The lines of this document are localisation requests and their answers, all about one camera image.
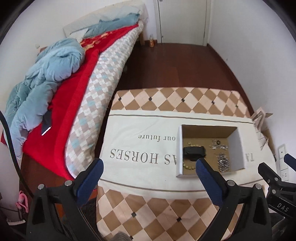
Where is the thick silver chain bracelet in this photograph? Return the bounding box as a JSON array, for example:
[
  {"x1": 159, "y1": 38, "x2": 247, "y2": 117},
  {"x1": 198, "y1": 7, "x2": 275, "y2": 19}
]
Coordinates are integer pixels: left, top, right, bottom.
[{"x1": 217, "y1": 152, "x2": 231, "y2": 173}]

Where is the thin silver chain necklace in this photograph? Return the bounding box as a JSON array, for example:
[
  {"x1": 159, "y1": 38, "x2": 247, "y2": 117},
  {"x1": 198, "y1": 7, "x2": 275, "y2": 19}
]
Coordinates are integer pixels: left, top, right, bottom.
[{"x1": 209, "y1": 138, "x2": 229, "y2": 151}]

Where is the wooden bead bracelet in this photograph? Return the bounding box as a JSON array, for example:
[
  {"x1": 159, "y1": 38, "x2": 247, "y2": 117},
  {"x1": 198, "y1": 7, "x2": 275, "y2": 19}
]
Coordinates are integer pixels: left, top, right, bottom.
[{"x1": 182, "y1": 141, "x2": 197, "y2": 171}]

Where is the black smart watch band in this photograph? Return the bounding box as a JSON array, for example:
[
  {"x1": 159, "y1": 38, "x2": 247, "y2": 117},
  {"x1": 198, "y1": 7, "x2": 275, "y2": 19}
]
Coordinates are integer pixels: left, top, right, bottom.
[{"x1": 183, "y1": 146, "x2": 206, "y2": 162}]

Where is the white power strip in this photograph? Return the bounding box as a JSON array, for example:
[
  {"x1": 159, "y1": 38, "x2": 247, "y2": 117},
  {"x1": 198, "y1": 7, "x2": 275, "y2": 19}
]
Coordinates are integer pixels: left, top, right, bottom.
[{"x1": 278, "y1": 144, "x2": 288, "y2": 181}]

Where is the pink hanger object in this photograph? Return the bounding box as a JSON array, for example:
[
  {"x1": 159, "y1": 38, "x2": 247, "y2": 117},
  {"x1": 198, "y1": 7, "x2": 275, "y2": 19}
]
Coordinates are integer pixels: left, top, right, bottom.
[{"x1": 16, "y1": 191, "x2": 29, "y2": 213}]

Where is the beige paper bag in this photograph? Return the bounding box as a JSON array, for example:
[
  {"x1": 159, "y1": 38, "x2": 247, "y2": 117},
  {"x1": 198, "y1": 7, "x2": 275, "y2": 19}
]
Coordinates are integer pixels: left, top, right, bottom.
[{"x1": 251, "y1": 107, "x2": 276, "y2": 158}]

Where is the white cardboard box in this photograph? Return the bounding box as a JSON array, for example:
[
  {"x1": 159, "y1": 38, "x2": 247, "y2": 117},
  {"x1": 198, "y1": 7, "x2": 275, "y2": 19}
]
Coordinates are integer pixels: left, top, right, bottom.
[{"x1": 175, "y1": 125, "x2": 245, "y2": 178}]

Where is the red bed blanket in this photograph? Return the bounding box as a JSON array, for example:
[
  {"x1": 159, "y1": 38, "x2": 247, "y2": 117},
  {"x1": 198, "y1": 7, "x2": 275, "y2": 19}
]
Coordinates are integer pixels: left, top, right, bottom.
[{"x1": 0, "y1": 24, "x2": 139, "y2": 180}]

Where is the checkered bed sheet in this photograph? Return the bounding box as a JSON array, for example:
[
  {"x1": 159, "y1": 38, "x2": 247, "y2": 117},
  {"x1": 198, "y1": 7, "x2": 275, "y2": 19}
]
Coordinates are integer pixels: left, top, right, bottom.
[{"x1": 65, "y1": 21, "x2": 144, "y2": 178}]

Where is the checkered beige tablecloth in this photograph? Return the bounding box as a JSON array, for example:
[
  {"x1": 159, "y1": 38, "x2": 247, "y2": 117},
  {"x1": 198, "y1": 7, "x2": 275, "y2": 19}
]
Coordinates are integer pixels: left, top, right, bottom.
[{"x1": 97, "y1": 87, "x2": 276, "y2": 240}]

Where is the black phone on bed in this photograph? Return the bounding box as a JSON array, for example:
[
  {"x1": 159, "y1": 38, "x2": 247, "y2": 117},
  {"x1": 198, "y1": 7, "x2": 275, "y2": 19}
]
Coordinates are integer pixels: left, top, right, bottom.
[{"x1": 41, "y1": 110, "x2": 52, "y2": 136}]

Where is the light blue duvet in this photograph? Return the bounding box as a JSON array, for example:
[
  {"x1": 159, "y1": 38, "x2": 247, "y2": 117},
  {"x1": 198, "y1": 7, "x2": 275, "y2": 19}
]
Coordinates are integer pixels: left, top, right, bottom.
[{"x1": 4, "y1": 38, "x2": 85, "y2": 160}]

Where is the white door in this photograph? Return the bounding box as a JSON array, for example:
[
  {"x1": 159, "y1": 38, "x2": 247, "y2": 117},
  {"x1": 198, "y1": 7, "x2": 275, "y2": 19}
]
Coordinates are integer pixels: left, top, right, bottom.
[{"x1": 154, "y1": 0, "x2": 212, "y2": 46}]

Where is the orange bottle on floor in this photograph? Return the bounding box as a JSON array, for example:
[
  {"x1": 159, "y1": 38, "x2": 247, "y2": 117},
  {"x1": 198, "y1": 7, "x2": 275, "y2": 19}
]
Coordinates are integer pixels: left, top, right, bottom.
[{"x1": 149, "y1": 34, "x2": 154, "y2": 48}]

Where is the white pillow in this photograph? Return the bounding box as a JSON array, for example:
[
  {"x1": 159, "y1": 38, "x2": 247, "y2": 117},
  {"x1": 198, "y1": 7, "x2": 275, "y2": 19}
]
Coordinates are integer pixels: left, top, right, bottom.
[{"x1": 63, "y1": 1, "x2": 148, "y2": 39}]

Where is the black cable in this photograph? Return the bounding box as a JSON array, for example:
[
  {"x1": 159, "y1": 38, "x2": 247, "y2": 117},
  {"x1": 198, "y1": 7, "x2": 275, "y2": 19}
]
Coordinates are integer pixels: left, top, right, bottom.
[{"x1": 0, "y1": 111, "x2": 34, "y2": 198}]

